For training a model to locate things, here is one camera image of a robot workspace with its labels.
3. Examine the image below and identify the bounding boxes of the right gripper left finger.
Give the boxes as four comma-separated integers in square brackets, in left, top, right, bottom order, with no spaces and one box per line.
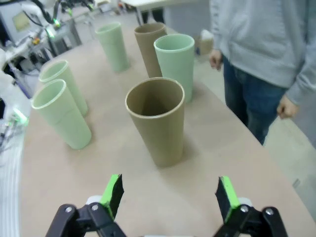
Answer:
[45,174,129,237]

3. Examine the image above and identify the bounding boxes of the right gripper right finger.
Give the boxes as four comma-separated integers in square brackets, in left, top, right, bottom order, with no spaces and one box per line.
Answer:
[213,175,288,237]

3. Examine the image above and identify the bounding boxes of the pale green plastic cup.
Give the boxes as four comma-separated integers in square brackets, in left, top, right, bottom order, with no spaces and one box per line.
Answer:
[39,59,89,117]
[31,79,92,150]
[153,34,195,104]
[95,22,131,73]

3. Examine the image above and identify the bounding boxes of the person's right forearm gray sleeve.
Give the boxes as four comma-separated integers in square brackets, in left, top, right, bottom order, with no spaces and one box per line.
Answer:
[209,14,224,52]

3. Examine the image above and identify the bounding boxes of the person's left forearm gray sleeve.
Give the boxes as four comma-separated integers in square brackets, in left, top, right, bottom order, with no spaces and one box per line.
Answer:
[287,49,316,106]

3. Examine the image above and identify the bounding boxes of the person's left hand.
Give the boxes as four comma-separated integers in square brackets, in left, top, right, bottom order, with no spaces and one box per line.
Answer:
[276,95,300,120]

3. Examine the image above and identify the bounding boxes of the person's right hand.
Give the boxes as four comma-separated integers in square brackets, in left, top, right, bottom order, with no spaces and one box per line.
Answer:
[209,48,223,72]

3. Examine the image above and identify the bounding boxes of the ribbed aluminium mounting plate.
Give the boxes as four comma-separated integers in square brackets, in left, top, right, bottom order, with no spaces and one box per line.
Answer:
[0,123,25,237]

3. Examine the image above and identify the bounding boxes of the person's blue jeans legs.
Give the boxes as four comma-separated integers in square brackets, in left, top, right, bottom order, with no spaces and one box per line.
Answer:
[223,55,288,146]

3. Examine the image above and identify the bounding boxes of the cardboard box with white filling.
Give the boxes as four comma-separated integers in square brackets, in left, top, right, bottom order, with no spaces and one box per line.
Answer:
[195,29,215,57]

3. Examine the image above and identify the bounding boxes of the gray control cabinet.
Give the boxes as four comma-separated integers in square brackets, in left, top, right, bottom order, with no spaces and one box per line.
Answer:
[0,0,45,47]

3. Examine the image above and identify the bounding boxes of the white desk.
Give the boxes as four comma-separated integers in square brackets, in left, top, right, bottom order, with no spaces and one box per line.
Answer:
[120,0,210,25]

